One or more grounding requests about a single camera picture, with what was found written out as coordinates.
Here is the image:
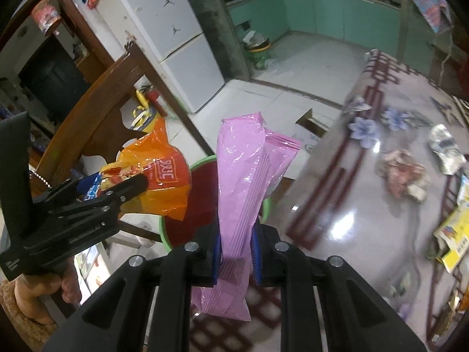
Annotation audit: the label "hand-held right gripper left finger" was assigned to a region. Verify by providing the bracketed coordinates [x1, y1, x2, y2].
[44, 224, 222, 352]

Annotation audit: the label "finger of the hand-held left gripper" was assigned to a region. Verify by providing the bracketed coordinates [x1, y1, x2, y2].
[33, 173, 148, 211]
[35, 192, 127, 235]

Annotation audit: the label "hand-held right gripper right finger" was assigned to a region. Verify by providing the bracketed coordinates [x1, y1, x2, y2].
[251, 225, 427, 352]

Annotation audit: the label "orange snack bag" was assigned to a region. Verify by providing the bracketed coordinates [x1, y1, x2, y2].
[99, 116, 193, 224]

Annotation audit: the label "red basin with green rim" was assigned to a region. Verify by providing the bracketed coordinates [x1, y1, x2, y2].
[159, 155, 275, 253]

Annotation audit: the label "pink plastic wrapper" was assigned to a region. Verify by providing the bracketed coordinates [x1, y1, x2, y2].
[191, 113, 302, 322]

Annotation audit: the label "printed white paper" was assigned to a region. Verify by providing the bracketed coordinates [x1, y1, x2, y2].
[428, 124, 467, 175]

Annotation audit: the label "person's left forearm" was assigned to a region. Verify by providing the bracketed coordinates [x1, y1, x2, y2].
[0, 280, 59, 352]

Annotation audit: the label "person's left hand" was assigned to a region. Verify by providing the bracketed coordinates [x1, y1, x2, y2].
[16, 257, 83, 325]

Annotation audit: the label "yellow plastic bag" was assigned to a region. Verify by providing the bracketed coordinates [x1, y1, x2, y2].
[131, 87, 164, 130]

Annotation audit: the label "carved wooden chair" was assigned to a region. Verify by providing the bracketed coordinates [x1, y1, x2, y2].
[27, 40, 220, 250]

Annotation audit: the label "cardboard box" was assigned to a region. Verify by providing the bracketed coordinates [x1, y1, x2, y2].
[295, 108, 330, 143]

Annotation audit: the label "white refrigerator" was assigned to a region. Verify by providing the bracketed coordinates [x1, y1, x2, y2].
[71, 0, 226, 114]

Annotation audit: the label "crumpled red wrapper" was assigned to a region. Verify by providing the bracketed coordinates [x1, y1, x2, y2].
[379, 149, 432, 203]

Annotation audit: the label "green kitchen waste bin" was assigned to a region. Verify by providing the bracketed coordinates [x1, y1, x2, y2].
[242, 31, 272, 71]

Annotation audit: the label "teal kitchen cabinets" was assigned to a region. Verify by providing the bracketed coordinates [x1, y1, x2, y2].
[225, 0, 402, 45]

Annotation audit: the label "plaid towel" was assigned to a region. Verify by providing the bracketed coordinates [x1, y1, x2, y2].
[409, 0, 454, 34]

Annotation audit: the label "red printed wall hanging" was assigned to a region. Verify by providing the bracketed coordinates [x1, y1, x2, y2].
[31, 0, 61, 34]

